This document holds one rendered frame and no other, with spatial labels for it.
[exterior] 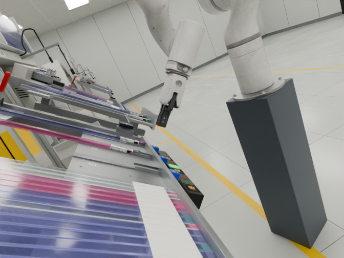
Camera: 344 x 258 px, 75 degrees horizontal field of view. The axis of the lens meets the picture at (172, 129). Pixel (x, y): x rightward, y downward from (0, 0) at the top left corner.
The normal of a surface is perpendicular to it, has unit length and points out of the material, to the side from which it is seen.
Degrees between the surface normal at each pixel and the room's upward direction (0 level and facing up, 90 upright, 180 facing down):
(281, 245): 0
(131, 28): 90
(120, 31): 90
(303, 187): 90
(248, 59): 90
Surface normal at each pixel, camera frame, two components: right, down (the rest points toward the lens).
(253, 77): -0.26, 0.41
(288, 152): 0.56, 0.04
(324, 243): -0.39, -0.87
